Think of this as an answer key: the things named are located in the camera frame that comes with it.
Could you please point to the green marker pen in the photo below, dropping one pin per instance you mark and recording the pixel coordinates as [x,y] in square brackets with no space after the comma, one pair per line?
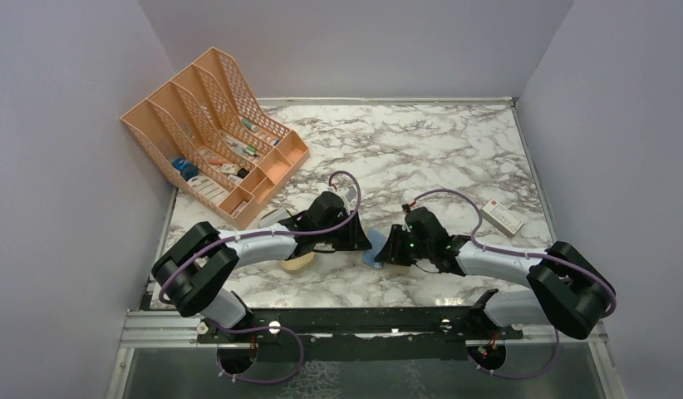
[249,125]

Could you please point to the blue tape roll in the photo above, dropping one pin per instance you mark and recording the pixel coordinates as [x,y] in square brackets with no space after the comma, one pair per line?
[187,170]

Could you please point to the beige oval tray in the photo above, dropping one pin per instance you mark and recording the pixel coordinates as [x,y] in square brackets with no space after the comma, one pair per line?
[290,266]

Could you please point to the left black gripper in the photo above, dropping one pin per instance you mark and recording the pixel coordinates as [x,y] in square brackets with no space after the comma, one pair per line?
[354,239]

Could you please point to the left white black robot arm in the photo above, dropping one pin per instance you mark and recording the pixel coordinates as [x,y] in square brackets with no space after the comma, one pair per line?
[192,273]

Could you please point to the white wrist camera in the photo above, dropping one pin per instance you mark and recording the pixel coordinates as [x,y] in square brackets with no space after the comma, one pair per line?
[410,208]
[348,195]

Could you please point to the white card box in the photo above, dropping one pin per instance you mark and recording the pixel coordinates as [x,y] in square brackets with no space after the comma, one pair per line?
[499,216]

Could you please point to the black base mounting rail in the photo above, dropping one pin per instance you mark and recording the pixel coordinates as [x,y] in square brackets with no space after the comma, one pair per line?
[354,334]

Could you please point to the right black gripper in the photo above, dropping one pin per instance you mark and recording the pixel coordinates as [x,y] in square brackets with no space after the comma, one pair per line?
[391,252]

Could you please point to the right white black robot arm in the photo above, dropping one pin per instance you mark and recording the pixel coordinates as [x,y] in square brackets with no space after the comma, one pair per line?
[558,286]

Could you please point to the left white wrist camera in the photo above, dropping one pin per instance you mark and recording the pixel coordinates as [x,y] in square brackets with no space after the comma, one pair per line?
[348,195]

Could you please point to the aluminium frame profile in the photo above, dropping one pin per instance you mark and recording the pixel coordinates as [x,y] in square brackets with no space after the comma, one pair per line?
[158,329]

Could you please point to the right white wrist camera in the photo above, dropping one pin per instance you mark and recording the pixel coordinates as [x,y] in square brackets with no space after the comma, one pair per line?
[410,208]

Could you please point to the orange plastic desk organizer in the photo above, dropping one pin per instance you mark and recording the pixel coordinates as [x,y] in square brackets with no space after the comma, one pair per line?
[197,115]

